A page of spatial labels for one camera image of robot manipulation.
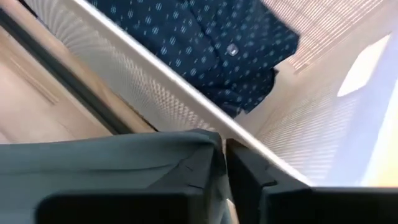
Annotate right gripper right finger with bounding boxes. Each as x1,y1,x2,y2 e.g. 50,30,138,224
226,138,398,224

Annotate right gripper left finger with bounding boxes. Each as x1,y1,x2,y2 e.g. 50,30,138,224
37,146,224,224

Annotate grey-green garment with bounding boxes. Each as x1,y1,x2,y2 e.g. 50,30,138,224
0,129,234,224

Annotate navy dotted shirt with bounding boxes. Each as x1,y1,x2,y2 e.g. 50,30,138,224
86,0,301,119

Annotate white laundry basket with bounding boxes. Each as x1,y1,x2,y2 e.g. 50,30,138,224
21,0,398,187

